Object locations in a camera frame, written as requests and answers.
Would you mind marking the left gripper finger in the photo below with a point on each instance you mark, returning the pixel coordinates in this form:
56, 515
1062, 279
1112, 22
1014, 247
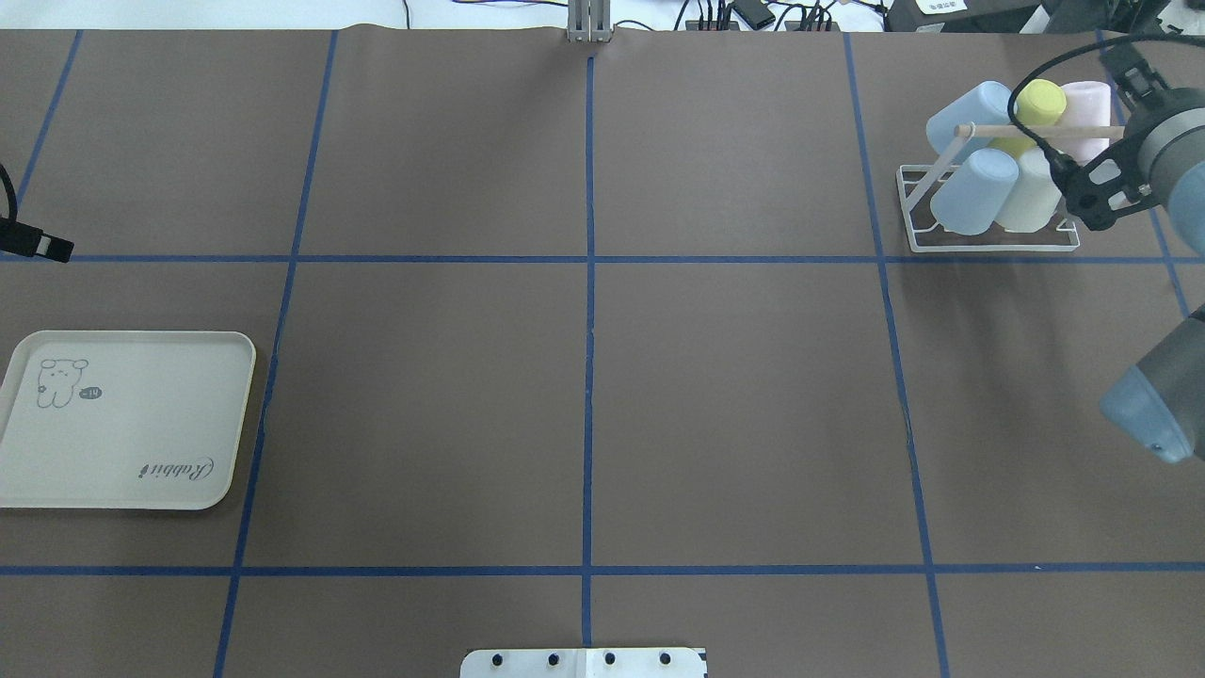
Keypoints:
20, 239

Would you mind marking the light blue cup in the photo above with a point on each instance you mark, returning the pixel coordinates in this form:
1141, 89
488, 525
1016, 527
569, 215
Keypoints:
985, 104
970, 199

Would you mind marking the light blue cup front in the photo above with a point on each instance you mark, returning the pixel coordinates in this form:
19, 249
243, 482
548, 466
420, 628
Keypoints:
985, 104

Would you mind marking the cream plastic cup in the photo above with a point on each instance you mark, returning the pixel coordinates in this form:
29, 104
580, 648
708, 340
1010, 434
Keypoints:
1034, 198

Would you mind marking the yellow plastic cup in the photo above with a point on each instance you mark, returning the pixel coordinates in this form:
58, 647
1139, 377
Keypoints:
1041, 103

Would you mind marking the pink plastic cup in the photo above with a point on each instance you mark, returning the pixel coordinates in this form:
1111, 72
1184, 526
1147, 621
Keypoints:
1089, 104

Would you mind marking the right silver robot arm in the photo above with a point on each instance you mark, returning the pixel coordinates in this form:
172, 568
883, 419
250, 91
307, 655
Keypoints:
1158, 401

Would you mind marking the white serving tray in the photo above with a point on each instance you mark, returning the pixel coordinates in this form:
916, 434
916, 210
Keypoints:
124, 419

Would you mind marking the aluminium frame post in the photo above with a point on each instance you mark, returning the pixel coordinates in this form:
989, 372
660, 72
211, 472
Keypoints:
589, 21

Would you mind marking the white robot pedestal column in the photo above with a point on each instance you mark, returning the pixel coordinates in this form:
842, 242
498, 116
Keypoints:
586, 662

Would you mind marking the white wire cup rack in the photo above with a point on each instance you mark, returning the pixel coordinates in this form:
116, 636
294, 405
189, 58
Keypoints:
918, 184

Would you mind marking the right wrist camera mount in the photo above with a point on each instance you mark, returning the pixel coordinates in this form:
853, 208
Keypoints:
1113, 185

